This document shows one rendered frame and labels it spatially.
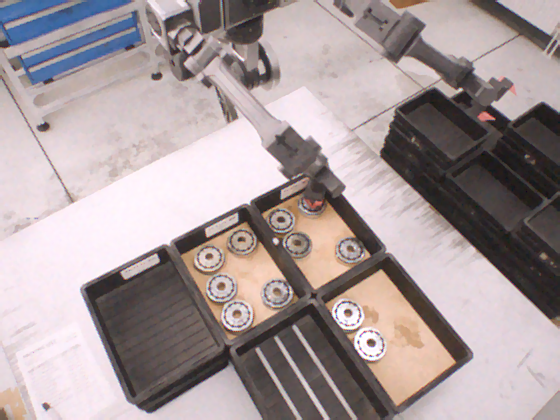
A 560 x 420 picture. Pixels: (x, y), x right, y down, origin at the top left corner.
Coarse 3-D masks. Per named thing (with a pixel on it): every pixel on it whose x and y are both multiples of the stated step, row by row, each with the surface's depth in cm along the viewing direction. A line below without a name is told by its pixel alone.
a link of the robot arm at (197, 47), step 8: (192, 40) 115; (200, 40) 114; (184, 48) 116; (192, 48) 115; (200, 48) 115; (208, 48) 114; (192, 56) 115; (200, 56) 114; (208, 56) 114; (216, 56) 114; (200, 64) 114; (208, 64) 115
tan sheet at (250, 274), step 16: (224, 240) 158; (192, 256) 154; (256, 256) 155; (192, 272) 151; (224, 272) 151; (240, 272) 152; (256, 272) 152; (272, 272) 152; (224, 288) 148; (240, 288) 149; (256, 288) 149; (208, 304) 145; (256, 304) 146; (256, 320) 143
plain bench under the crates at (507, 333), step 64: (320, 128) 203; (128, 192) 182; (192, 192) 183; (256, 192) 184; (384, 192) 186; (0, 256) 166; (64, 256) 167; (128, 256) 167; (448, 256) 172; (0, 320) 153; (64, 320) 154; (448, 320) 158; (512, 320) 159; (448, 384) 147; (512, 384) 148
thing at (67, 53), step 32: (0, 0) 222; (32, 0) 231; (64, 0) 241; (96, 0) 251; (128, 0) 263; (32, 32) 242; (96, 32) 265; (128, 32) 277; (32, 64) 256; (64, 64) 268
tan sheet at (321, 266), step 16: (272, 208) 165; (288, 208) 165; (304, 224) 162; (320, 224) 162; (336, 224) 163; (320, 240) 159; (336, 240) 159; (320, 256) 156; (368, 256) 156; (304, 272) 152; (320, 272) 152; (336, 272) 153
